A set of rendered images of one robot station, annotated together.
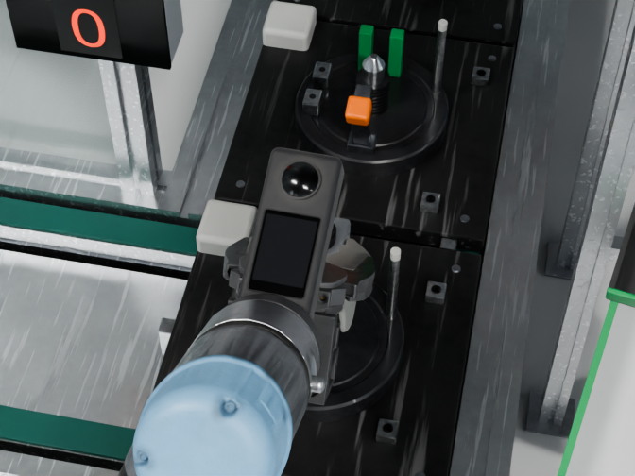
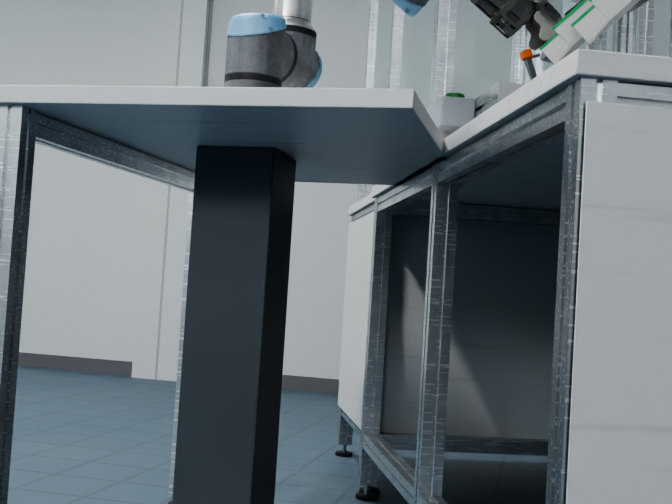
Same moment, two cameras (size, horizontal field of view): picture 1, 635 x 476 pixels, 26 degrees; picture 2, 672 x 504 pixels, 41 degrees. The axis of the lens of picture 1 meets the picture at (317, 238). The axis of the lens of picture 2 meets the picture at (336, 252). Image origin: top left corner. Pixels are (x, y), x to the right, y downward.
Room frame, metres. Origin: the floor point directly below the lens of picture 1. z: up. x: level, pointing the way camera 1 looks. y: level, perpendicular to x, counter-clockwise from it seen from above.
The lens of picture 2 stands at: (-0.36, -1.58, 0.56)
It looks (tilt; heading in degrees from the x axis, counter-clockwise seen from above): 3 degrees up; 72
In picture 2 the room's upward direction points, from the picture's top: 4 degrees clockwise
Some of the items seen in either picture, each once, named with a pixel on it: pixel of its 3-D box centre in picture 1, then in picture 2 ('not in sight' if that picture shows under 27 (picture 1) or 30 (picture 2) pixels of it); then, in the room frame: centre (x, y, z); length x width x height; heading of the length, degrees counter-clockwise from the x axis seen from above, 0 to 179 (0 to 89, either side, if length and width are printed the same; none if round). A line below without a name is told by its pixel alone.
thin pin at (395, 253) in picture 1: (393, 282); not in sight; (0.63, -0.06, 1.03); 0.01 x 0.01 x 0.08
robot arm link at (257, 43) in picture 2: not in sight; (257, 47); (0.02, 0.20, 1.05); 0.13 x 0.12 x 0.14; 47
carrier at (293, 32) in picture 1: (372, 86); not in sight; (0.86, -0.05, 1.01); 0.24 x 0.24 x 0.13; 79
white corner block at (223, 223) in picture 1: (228, 234); not in sight; (0.73, 0.08, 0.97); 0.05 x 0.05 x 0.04; 79
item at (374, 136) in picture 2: not in sight; (272, 146); (0.06, 0.17, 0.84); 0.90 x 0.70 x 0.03; 59
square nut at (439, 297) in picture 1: (436, 293); not in sight; (0.66, -0.10, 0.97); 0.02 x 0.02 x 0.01; 79
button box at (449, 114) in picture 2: not in sight; (445, 121); (0.42, 0.13, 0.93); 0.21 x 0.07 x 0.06; 79
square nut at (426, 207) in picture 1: (430, 202); not in sight; (0.76, -0.10, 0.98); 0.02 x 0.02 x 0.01; 79
